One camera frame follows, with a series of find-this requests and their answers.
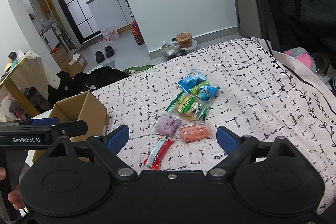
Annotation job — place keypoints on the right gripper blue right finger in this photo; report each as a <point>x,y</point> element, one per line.
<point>227,140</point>

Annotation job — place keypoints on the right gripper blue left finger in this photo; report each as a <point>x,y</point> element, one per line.
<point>117,139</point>

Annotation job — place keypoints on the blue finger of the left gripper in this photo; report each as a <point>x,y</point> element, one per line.
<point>45,122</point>

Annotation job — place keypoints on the person left hand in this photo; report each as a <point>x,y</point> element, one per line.
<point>14,196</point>

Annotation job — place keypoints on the orange sausage packet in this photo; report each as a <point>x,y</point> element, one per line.
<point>193,133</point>

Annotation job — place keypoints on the open cardboard box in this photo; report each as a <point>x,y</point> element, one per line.
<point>82,107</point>

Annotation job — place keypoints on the red white snack stick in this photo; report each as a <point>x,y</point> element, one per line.
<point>154,159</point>

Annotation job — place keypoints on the black clothes pile on floor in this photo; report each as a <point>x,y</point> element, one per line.
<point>82,82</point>

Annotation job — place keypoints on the green striped cookie packet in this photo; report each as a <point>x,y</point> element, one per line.
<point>188,107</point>

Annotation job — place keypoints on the table with dotted cloth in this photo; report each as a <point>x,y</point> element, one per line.
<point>29,72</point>

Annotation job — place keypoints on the purple taro cake packet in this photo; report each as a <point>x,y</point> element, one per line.
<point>167,125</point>

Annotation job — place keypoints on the blue snack packet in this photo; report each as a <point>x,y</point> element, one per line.
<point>191,80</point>
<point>204,91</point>

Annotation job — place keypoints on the patterned white bed cover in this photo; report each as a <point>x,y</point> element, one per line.
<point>261,93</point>

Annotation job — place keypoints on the small cardboard box with tissue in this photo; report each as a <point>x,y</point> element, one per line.
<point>72,65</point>

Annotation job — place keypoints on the doll figure on table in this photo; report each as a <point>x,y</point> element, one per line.
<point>13,61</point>

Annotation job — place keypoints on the green floor mat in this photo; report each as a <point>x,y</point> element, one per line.
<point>136,70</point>

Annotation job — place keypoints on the black slipper left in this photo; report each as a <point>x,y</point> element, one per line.
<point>99,57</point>

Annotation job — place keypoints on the black slipper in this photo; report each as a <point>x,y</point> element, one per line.
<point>109,51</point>
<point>99,57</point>

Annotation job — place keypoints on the black slipper right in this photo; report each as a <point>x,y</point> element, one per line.
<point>109,51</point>

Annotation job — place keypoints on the pink plastic bag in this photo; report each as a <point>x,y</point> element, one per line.
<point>110,34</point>

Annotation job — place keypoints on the red oil bottle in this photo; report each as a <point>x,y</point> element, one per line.
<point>137,33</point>

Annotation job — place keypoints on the pink grey plush toy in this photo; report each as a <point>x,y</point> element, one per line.
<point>302,56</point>

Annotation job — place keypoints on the white kitchen cabinet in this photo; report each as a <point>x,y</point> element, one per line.
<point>111,13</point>

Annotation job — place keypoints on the clear plastic bag by wall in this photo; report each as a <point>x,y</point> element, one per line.
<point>170,50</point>

